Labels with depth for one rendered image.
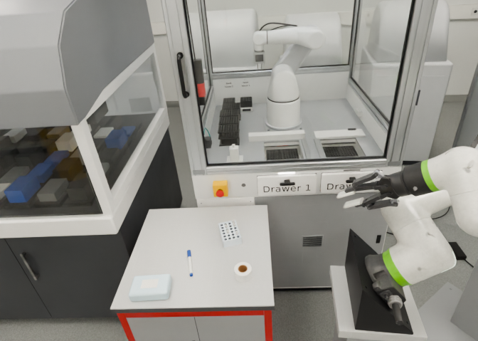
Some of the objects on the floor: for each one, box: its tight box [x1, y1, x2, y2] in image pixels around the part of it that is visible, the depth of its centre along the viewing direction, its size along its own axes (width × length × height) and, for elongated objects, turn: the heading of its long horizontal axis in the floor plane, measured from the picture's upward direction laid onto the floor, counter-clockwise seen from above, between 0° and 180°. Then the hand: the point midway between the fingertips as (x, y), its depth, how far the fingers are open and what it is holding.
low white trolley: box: [110, 205, 275, 341], centre depth 168 cm, size 58×62×76 cm
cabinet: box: [196, 192, 388, 290], centre depth 231 cm, size 95×103×80 cm
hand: (349, 198), depth 113 cm, fingers open, 4 cm apart
